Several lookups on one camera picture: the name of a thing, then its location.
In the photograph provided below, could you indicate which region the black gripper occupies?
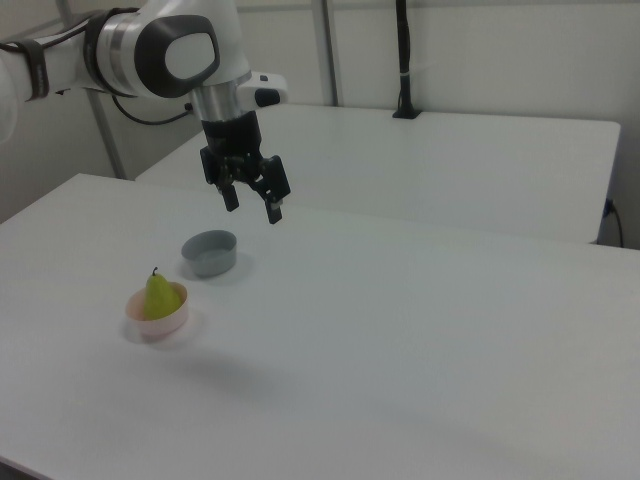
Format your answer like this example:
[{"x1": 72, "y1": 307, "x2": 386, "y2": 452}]
[{"x1": 199, "y1": 110, "x2": 293, "y2": 226}]

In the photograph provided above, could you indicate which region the green pear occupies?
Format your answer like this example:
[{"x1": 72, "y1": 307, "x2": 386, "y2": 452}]
[{"x1": 143, "y1": 266, "x2": 184, "y2": 322}]

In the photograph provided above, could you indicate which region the grey plastic bowl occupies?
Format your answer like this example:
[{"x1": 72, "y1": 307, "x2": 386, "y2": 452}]
[{"x1": 180, "y1": 229, "x2": 238, "y2": 279}]

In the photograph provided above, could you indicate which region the pink plastic bowl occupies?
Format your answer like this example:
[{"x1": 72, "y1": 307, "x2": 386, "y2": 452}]
[{"x1": 124, "y1": 281, "x2": 191, "y2": 338}]

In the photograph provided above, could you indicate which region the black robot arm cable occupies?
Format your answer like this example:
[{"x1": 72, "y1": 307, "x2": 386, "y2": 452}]
[{"x1": 110, "y1": 93, "x2": 197, "y2": 126}]

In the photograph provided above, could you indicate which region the grey wall frame post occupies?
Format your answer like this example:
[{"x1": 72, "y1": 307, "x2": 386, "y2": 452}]
[
  {"x1": 88, "y1": 89, "x2": 127, "y2": 181},
  {"x1": 311, "y1": 0, "x2": 346, "y2": 108}
]

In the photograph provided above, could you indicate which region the black clamped camera pole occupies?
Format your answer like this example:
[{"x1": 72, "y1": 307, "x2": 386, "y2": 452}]
[{"x1": 391, "y1": 0, "x2": 424, "y2": 121}]

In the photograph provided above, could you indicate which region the black cable with blue plug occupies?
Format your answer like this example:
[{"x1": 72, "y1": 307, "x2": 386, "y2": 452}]
[{"x1": 602, "y1": 197, "x2": 626, "y2": 248}]

